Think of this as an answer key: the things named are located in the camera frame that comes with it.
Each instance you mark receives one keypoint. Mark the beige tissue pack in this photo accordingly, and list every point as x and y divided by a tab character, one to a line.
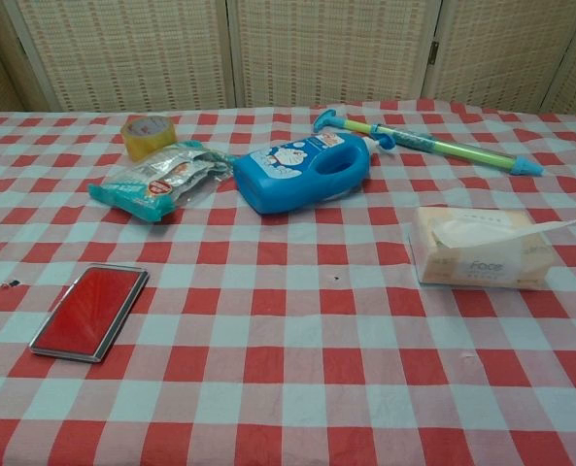
482	257

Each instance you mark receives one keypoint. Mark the blue detergent bottle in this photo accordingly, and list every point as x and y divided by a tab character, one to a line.
292	177

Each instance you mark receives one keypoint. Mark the red white checkered tablecloth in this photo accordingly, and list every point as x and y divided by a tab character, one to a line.
287	340

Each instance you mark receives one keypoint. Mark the teal crumpled snack bag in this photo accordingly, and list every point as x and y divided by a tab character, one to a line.
156	182

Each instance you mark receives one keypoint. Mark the green blue water pump toy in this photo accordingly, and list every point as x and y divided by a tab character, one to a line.
428	144

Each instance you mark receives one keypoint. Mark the yellow packing tape roll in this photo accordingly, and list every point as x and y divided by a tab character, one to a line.
145	136

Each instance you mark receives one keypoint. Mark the woven folding screen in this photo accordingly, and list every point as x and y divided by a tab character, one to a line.
287	53

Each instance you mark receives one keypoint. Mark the red ink pad case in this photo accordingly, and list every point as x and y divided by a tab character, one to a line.
93	313

